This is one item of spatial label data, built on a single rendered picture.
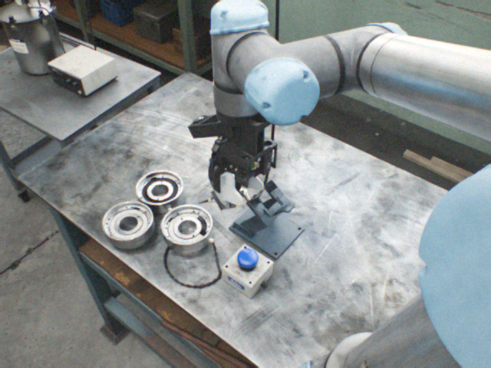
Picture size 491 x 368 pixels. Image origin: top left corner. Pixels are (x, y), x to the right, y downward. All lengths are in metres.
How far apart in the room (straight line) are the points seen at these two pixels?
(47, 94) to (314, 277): 1.14
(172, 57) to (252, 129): 2.02
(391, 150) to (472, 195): 2.24
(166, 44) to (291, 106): 2.29
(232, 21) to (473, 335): 0.45
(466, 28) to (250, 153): 1.64
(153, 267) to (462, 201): 0.75
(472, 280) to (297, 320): 0.63
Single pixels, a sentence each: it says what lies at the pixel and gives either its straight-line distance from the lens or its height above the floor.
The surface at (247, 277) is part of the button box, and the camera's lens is 0.83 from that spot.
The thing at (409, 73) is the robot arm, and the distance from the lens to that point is 0.48.
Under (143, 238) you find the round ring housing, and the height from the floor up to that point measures 0.83.
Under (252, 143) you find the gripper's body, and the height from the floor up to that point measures 1.12.
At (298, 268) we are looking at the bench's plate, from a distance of 0.90.
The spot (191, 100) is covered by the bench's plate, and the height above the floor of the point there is 0.80.
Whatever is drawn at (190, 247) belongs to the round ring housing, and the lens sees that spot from 0.89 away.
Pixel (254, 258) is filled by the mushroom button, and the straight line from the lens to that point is 0.82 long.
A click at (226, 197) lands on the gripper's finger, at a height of 0.98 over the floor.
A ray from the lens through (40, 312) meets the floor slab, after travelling 1.92.
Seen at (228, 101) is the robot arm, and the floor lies 1.18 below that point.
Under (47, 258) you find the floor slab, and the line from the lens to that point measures 2.05.
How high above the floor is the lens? 1.55
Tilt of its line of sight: 46 degrees down
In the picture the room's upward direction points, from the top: straight up
